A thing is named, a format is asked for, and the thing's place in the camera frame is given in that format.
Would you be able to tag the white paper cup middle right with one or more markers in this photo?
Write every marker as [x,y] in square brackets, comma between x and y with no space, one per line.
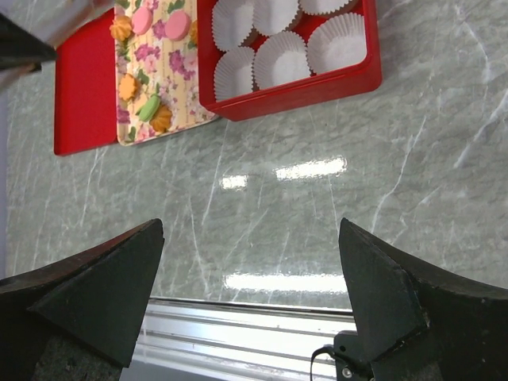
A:
[327,8]

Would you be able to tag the aluminium rail front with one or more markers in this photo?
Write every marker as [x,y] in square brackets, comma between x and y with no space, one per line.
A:
[235,341]

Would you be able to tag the white paper cup middle left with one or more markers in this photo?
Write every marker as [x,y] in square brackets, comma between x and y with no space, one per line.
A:
[232,23]

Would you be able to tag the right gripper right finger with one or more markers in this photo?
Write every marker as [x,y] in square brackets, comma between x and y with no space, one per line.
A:
[417,321]

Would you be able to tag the red cookie box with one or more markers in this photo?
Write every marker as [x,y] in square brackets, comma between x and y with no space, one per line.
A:
[358,79]

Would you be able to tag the orange fish cookie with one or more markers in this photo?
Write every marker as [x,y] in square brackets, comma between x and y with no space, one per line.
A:
[121,28]

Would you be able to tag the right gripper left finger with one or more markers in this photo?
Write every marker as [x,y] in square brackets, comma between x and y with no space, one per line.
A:
[79,318]

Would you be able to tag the white paper cup bottom right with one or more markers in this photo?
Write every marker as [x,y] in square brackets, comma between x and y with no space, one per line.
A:
[338,43]

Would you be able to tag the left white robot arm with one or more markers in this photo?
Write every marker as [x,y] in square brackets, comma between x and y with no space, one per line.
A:
[23,52]

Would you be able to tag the swirl cookie near green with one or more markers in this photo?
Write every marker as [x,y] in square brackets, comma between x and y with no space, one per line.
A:
[161,120]

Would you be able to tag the red box lid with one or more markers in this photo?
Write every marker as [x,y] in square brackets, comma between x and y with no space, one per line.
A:
[85,89]

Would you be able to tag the white paper cup bottom middle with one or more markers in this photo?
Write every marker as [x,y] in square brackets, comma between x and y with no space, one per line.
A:
[281,59]

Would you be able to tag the white paper cup bottom left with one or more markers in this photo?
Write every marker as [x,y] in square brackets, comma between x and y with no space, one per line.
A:
[233,74]

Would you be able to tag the white paper cup centre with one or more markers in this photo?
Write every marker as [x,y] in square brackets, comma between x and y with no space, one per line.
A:
[274,16]

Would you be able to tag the orange swirl cookie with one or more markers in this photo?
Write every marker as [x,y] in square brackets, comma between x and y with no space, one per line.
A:
[193,31]

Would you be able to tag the orange flower cookie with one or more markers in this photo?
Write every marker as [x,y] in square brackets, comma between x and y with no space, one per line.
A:
[127,87]

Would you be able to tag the green macaron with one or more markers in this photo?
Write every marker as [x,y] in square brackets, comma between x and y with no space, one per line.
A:
[147,111]

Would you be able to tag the floral tray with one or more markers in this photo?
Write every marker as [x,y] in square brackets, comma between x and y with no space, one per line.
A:
[163,67]

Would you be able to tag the pink macaron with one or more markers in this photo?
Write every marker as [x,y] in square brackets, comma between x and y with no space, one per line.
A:
[177,26]
[141,20]

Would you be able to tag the white paper cup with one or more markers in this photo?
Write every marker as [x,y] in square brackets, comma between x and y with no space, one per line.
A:
[232,23]
[327,8]
[233,74]
[274,16]
[281,59]
[338,43]

